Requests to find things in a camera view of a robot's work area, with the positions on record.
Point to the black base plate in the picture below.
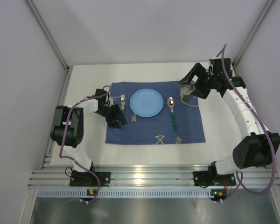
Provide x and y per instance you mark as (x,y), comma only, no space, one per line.
(85,179)
(204,179)

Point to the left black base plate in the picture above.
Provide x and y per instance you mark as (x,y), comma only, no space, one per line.
(85,179)

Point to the perforated grey cable duct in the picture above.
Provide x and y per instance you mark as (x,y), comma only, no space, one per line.
(130,193)

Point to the aluminium mounting rail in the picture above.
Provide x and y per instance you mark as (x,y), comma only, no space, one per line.
(144,176)

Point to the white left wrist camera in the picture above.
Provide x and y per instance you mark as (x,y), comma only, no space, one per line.
(111,101)

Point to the metal spoon teal handle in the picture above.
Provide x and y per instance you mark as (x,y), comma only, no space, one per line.
(171,103)

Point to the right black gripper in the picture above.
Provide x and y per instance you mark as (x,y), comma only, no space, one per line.
(199,80)

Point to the small metal cup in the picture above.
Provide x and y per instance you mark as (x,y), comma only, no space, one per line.
(186,90)

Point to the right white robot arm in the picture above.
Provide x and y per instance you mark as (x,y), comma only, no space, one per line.
(258,144)

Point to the right aluminium frame post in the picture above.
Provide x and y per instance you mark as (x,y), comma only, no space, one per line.
(255,27)

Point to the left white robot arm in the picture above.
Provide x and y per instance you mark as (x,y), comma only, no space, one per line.
(67,129)

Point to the left aluminium frame post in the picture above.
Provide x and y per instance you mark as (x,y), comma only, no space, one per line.
(37,16)

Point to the metal fork teal handle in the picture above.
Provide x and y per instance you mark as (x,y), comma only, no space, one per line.
(123,102)

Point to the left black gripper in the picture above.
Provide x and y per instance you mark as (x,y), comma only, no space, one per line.
(116,115)

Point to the light blue plastic plate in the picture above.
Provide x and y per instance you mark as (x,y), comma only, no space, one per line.
(146,103)

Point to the aluminium frame post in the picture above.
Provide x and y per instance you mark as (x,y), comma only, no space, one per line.
(255,27)
(37,16)

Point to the blue cloth placemat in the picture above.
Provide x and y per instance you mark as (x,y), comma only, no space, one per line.
(157,130)

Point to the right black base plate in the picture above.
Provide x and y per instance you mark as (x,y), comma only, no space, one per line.
(204,179)

